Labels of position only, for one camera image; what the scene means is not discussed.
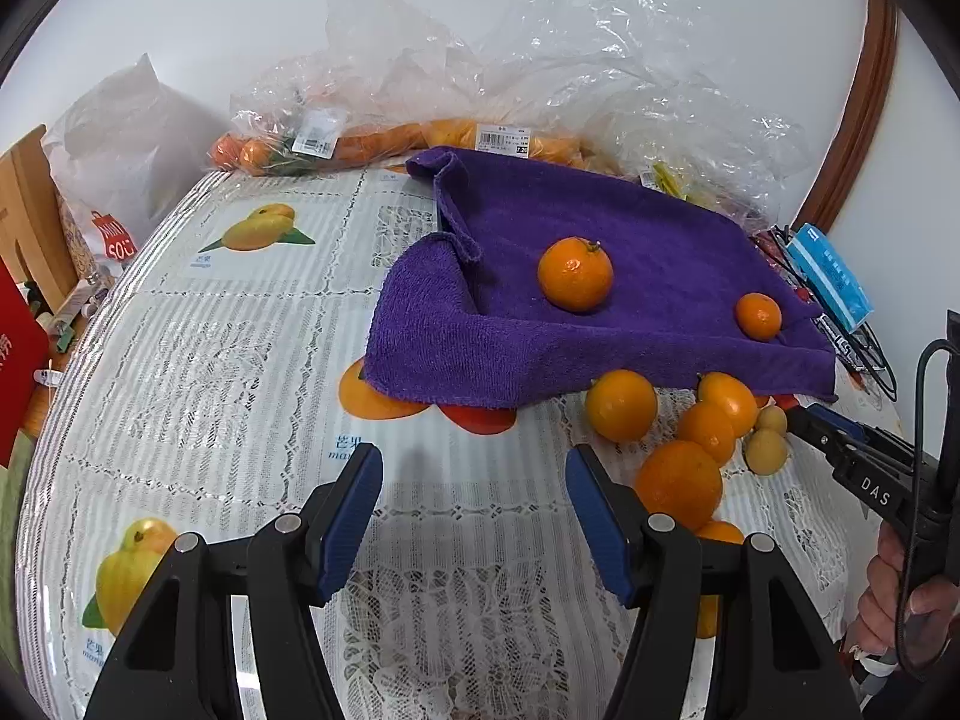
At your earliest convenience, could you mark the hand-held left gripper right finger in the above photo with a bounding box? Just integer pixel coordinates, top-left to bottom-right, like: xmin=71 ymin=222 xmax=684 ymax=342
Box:
xmin=566 ymin=444 xmax=863 ymax=720

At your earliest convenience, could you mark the person's right hand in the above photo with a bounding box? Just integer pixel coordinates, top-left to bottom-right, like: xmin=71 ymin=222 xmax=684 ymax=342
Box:
xmin=855 ymin=521 xmax=960 ymax=661

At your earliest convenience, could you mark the white plastic bag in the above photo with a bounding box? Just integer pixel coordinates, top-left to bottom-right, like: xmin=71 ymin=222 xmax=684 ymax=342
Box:
xmin=41 ymin=52 xmax=233 ymax=278

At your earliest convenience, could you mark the wooden chair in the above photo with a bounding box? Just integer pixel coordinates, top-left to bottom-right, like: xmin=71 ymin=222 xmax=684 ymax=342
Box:
xmin=0 ymin=124 xmax=83 ymax=316

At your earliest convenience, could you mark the black wire rack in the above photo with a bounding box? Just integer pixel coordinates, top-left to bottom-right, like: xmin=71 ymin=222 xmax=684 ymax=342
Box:
xmin=750 ymin=225 xmax=901 ymax=402

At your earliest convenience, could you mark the clear bag of small oranges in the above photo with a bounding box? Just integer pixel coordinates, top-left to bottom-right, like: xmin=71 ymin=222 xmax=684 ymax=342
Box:
xmin=322 ymin=0 xmax=601 ymax=166

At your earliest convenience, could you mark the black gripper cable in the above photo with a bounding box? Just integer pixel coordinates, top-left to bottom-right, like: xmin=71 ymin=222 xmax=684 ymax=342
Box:
xmin=896 ymin=340 xmax=960 ymax=680

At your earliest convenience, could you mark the small orange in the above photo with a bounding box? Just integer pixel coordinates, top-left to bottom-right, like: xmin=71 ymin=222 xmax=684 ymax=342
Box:
xmin=735 ymin=292 xmax=783 ymax=341

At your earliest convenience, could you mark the clear bag of yellow fruit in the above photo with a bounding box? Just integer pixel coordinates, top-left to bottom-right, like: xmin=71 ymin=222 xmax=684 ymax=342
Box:
xmin=585 ymin=67 xmax=811 ymax=226

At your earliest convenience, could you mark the clear bag of stemmed oranges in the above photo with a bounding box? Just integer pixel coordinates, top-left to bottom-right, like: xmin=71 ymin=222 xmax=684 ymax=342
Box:
xmin=210 ymin=52 xmax=353 ymax=177

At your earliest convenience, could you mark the small white bottle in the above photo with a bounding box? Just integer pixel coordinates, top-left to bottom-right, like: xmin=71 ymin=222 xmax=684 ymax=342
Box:
xmin=45 ymin=277 xmax=113 ymax=338

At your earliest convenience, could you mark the purple towel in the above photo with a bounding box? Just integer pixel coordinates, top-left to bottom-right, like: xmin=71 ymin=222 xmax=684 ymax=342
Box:
xmin=364 ymin=146 xmax=839 ymax=410

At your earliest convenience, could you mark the large orange with stem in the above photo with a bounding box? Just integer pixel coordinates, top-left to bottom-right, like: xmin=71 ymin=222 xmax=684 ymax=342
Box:
xmin=538 ymin=236 xmax=614 ymax=314

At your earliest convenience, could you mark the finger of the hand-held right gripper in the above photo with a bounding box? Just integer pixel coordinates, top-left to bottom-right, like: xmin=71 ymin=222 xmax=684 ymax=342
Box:
xmin=806 ymin=403 xmax=914 ymax=460
xmin=786 ymin=406 xmax=863 ymax=470

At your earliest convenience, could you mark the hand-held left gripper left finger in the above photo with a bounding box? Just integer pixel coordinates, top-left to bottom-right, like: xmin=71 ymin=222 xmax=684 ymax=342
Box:
xmin=86 ymin=444 xmax=383 ymax=720

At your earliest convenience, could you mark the red box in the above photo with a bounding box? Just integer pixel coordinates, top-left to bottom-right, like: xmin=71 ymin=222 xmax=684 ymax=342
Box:
xmin=0 ymin=255 xmax=50 ymax=466

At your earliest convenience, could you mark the brown wooden door frame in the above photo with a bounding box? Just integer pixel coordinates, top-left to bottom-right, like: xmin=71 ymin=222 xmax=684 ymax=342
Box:
xmin=791 ymin=0 xmax=901 ymax=233

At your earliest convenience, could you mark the blue tissue pack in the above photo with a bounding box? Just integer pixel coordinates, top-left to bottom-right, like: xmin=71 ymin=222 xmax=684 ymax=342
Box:
xmin=791 ymin=223 xmax=875 ymax=331

